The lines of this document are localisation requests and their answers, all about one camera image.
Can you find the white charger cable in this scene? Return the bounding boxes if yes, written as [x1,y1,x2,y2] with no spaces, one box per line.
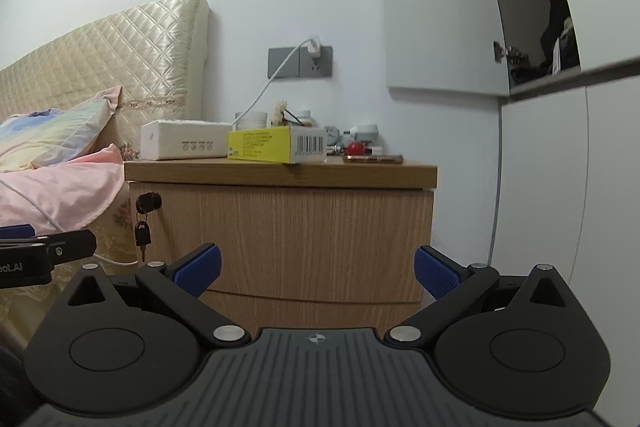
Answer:
[232,38,313,125]

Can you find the white tissue pack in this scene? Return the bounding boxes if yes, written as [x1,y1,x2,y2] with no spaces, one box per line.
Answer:
[140,119,235,162]

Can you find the gold smartphone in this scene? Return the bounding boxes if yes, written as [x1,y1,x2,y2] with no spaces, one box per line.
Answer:
[343,154,405,165]

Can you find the grey wall socket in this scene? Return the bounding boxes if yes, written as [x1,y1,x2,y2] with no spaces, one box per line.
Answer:
[268,46,334,79]

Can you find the open white wardrobe door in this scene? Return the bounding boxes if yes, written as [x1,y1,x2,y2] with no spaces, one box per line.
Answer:
[375,0,511,98]

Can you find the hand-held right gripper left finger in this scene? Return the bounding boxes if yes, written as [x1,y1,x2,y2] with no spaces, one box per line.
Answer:
[65,243,252,350]

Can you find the white bed cable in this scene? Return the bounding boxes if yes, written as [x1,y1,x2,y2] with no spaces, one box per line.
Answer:
[0,179,140,268]

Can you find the wooden nightstand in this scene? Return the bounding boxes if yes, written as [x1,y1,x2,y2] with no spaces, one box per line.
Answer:
[124,157,440,333]

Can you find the pastel rainbow pillow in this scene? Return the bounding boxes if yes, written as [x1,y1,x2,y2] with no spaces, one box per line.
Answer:
[0,86,123,172]

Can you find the grey cloth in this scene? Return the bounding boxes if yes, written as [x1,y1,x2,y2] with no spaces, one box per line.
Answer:
[322,124,346,148]

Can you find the dried flower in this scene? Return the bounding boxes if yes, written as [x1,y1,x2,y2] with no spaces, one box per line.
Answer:
[272,99,306,128]

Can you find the metal door hinge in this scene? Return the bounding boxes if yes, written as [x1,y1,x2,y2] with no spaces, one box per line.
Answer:
[493,40,531,66]

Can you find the cream quilted headboard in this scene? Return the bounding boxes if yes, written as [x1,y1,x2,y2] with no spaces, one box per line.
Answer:
[0,0,210,158]

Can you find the wooden plain drawer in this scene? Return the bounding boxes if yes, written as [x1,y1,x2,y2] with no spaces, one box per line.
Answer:
[200,289,426,333]

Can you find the white wardrobe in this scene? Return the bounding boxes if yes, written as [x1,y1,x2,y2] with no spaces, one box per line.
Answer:
[375,0,640,388]

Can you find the dark clothes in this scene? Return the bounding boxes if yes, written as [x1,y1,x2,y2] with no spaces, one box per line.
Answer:
[539,0,581,75]

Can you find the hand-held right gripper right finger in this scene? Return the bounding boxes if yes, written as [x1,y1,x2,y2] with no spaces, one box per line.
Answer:
[382,245,572,350]

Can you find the white cup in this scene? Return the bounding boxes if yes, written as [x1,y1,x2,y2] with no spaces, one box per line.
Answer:
[235,111,271,132]

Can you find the white power adapter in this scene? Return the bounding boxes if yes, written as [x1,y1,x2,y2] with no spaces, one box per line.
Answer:
[350,123,379,145]

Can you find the pink blanket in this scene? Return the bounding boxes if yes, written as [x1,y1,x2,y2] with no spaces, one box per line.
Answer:
[0,144,125,233]

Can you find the yellow box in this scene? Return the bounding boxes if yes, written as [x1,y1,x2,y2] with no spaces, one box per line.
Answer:
[228,126,328,165]

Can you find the wooden lockable drawer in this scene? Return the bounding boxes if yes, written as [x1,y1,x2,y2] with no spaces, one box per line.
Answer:
[129,184,434,305]

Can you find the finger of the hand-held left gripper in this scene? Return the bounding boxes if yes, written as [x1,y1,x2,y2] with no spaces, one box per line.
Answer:
[31,229,97,266]
[0,224,35,242]

